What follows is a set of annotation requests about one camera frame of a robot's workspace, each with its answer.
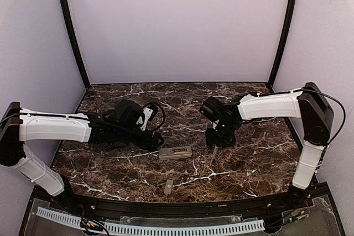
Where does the clear handled screwdriver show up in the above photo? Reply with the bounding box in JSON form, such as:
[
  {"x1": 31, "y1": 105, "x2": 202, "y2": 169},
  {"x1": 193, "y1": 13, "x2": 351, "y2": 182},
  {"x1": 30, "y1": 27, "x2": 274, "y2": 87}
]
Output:
[{"x1": 209, "y1": 145, "x2": 218, "y2": 166}]

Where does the white remote control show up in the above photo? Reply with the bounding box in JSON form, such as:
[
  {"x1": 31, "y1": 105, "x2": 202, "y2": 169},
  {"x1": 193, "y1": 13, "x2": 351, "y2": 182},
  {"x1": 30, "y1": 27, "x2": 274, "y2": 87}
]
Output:
[{"x1": 158, "y1": 146, "x2": 192, "y2": 160}]

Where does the grey battery cover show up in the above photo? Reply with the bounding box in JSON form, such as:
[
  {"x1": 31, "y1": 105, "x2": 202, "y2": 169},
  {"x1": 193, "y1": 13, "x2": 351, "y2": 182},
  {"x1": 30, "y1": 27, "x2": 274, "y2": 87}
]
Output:
[{"x1": 164, "y1": 180, "x2": 173, "y2": 195}]

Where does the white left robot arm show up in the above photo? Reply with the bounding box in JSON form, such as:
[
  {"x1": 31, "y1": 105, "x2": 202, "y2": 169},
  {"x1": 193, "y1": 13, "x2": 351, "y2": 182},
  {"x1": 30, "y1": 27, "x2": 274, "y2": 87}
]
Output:
[{"x1": 1, "y1": 99, "x2": 166, "y2": 197}]

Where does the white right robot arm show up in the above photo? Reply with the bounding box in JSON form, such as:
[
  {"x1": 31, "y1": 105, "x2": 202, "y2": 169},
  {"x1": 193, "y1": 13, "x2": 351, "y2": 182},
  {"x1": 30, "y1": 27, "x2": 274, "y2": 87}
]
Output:
[{"x1": 200, "y1": 82, "x2": 337, "y2": 190}]

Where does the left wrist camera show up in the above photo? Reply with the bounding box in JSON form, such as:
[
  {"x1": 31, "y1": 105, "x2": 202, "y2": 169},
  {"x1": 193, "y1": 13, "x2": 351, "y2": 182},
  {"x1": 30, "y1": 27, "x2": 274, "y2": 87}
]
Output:
[{"x1": 139, "y1": 102, "x2": 166, "y2": 132}]

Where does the black front rail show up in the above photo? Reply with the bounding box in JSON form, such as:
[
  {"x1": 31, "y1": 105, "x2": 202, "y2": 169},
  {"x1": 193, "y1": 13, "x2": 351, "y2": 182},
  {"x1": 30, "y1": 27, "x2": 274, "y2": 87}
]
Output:
[{"x1": 83, "y1": 195, "x2": 289, "y2": 219}]

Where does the right white cable duct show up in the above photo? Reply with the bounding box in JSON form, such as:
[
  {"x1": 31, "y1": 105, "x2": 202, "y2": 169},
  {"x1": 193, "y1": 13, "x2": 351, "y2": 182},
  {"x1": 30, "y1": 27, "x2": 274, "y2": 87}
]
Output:
[{"x1": 105, "y1": 220, "x2": 265, "y2": 236}]

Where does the white cable duct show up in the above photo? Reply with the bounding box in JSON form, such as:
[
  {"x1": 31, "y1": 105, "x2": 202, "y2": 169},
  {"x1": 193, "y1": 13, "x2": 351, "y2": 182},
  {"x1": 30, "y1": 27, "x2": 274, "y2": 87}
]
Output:
[
  {"x1": 105, "y1": 220, "x2": 265, "y2": 236},
  {"x1": 36, "y1": 207, "x2": 81, "y2": 229}
]

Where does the left white cable duct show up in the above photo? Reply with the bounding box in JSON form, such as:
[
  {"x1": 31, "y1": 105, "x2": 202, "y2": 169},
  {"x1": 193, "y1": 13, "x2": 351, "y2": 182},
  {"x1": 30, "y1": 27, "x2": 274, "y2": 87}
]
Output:
[{"x1": 36, "y1": 207, "x2": 81, "y2": 229}]

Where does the right black frame post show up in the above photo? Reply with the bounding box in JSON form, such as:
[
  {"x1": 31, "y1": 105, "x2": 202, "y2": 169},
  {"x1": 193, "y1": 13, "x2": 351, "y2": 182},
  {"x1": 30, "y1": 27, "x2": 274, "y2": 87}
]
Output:
[{"x1": 267, "y1": 0, "x2": 296, "y2": 90}]

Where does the black frame post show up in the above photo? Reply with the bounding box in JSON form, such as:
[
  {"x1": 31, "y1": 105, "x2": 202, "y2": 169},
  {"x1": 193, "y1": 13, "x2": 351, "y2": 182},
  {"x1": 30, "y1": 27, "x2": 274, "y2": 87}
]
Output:
[
  {"x1": 267, "y1": 0, "x2": 296, "y2": 90},
  {"x1": 59, "y1": 0, "x2": 91, "y2": 90}
]

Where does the left black frame post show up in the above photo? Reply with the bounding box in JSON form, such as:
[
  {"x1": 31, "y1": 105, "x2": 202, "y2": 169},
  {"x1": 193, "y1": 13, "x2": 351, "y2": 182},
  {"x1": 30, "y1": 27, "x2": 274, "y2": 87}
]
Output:
[{"x1": 59, "y1": 0, "x2": 91, "y2": 90}]

